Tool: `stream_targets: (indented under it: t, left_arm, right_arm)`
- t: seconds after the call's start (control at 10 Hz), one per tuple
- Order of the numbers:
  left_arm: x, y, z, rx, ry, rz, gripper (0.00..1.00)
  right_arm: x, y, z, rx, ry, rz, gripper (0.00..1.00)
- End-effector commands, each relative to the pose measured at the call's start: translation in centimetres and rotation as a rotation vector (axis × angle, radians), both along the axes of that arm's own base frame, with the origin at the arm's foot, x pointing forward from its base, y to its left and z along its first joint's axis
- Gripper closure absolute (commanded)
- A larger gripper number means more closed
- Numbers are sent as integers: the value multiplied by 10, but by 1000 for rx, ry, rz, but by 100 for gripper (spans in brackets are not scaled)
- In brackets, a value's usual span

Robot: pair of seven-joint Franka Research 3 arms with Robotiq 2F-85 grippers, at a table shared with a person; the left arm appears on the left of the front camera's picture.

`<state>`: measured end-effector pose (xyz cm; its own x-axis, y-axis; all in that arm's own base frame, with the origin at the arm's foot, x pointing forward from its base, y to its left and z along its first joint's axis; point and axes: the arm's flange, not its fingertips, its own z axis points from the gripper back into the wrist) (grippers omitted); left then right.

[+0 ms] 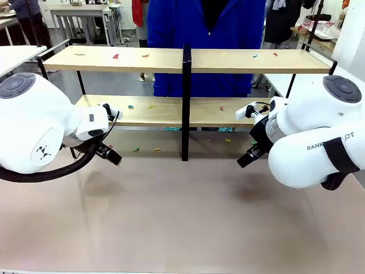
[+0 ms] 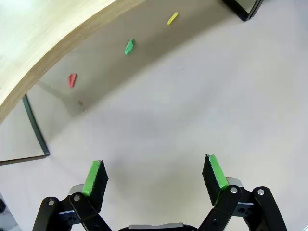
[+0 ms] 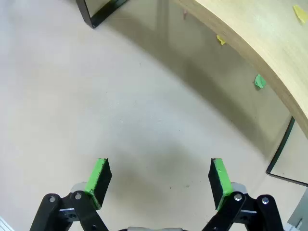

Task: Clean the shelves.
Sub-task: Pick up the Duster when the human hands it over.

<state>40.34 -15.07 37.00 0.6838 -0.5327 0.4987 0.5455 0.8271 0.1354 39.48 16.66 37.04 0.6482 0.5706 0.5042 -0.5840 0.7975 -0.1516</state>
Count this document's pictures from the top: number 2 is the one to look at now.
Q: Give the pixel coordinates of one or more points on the wooden shelf unit black frame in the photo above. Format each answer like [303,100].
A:
[36,36]

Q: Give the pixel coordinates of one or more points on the green paper scrap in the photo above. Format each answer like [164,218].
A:
[129,47]

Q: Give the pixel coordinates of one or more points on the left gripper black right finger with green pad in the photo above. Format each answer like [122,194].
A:
[216,185]

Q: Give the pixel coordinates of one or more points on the yellow paper scrap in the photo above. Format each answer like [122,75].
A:
[172,18]

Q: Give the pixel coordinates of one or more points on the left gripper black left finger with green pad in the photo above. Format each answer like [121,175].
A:
[92,190]

